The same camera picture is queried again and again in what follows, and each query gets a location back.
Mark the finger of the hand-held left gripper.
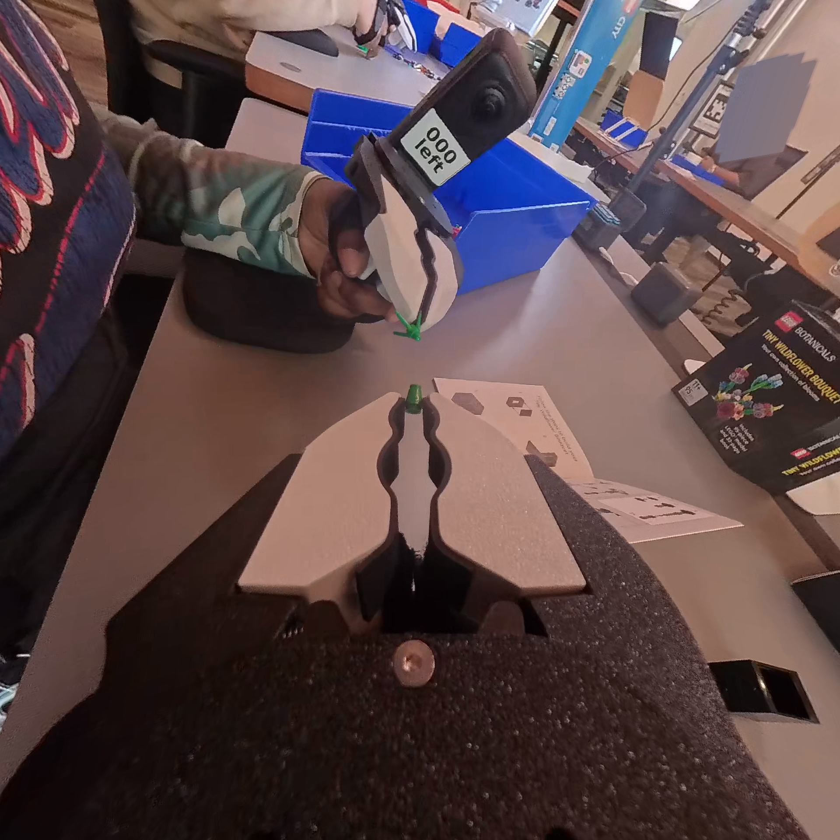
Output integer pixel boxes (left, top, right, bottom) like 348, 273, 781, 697
361, 184, 431, 326
420, 226, 464, 332

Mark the person's left forearm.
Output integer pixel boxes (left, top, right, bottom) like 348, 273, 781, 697
95, 112, 329, 279

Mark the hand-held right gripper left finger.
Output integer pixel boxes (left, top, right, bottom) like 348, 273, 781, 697
239, 394, 418, 620

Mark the black glossy cardboard box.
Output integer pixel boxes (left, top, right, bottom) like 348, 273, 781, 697
674, 302, 840, 497

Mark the matte black box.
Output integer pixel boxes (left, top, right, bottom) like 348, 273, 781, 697
792, 570, 840, 653

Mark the white instruction booklet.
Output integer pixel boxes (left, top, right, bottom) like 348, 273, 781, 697
434, 378, 744, 544

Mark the black light stand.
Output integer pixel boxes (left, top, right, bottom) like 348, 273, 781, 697
611, 0, 788, 231

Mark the blue printed carton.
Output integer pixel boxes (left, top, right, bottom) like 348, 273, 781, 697
529, 0, 647, 149

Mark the person's left hand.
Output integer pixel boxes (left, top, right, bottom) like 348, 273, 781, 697
298, 178, 395, 324

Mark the small blue plastic bin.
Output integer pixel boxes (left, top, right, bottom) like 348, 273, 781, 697
401, 0, 489, 69

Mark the grey desk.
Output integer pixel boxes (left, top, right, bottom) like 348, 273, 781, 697
0, 99, 840, 840

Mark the black mesh cushion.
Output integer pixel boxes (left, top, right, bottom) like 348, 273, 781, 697
182, 247, 358, 354

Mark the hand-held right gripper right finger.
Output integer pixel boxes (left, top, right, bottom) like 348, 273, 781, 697
426, 394, 588, 620

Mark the black square frame brick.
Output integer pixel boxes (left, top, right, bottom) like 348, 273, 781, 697
709, 659, 819, 724

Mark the dark charger block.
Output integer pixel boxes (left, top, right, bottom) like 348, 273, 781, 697
574, 201, 627, 253

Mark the person's dark clothing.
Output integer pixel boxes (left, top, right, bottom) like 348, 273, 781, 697
0, 0, 140, 664

